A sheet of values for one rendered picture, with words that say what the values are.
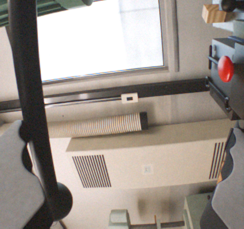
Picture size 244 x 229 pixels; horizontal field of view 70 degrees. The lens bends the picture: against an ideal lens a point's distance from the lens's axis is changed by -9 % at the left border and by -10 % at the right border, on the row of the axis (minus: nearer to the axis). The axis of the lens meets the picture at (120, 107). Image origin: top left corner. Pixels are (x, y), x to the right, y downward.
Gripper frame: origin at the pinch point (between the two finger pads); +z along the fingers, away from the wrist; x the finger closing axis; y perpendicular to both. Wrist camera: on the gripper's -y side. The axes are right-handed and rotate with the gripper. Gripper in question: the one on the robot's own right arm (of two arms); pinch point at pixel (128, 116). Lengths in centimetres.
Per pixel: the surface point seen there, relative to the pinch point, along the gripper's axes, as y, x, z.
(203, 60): 29, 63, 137
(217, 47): -2.2, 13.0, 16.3
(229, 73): -1.0, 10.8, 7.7
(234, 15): -7.3, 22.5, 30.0
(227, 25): -4.8, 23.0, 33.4
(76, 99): 66, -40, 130
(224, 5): -8.0, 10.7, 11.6
